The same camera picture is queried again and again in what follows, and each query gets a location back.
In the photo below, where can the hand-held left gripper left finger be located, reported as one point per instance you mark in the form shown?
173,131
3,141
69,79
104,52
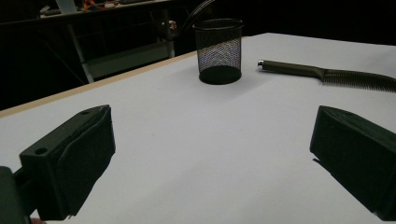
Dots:
71,161

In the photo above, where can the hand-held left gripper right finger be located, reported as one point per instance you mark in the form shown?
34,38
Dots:
358,155

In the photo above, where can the dark olive comb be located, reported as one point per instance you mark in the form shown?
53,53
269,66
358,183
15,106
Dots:
295,70

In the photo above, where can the black mesh pen holder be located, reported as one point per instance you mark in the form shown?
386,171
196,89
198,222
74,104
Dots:
219,56

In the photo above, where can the white metal stand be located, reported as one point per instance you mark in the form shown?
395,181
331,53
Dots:
124,59

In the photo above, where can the dark cluttered desk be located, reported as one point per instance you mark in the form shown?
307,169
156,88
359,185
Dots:
28,19

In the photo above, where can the orange item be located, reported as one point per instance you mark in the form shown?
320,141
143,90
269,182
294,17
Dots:
93,4

